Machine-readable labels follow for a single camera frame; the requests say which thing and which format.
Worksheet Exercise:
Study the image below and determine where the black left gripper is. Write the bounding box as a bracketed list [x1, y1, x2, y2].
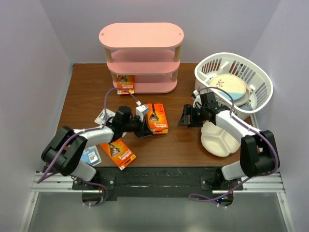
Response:
[122, 114, 153, 138]

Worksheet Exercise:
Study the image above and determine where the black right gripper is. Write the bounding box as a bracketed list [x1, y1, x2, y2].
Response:
[178, 104, 208, 128]

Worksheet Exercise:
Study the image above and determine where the orange razor box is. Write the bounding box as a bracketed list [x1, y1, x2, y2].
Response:
[100, 139, 136, 170]
[146, 103, 169, 135]
[117, 75, 135, 95]

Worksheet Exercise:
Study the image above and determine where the blue razor blister pack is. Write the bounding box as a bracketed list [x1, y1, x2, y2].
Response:
[94, 109, 115, 125]
[80, 146, 102, 166]

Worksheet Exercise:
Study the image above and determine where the pink three-tier wooden shelf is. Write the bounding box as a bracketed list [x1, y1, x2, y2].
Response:
[99, 22, 184, 94]

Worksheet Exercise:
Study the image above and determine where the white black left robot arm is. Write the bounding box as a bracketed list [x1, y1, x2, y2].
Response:
[38, 104, 153, 189]

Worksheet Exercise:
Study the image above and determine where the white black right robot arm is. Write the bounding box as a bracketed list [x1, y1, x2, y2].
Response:
[178, 90, 280, 190]

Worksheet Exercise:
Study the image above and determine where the cream divided plate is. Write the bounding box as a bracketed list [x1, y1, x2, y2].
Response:
[200, 121, 240, 158]

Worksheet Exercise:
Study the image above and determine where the cream and blue floral plate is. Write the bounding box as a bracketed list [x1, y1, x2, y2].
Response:
[209, 74, 247, 101]

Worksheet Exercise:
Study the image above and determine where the white plastic laundry basket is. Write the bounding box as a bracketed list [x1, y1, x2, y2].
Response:
[194, 52, 273, 119]

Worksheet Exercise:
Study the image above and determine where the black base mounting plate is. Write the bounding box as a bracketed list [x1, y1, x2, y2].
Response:
[72, 166, 245, 202]

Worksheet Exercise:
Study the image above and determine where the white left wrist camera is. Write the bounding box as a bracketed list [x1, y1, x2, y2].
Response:
[135, 104, 150, 121]

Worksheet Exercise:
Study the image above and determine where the aluminium frame rail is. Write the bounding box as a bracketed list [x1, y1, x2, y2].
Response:
[18, 113, 296, 232]

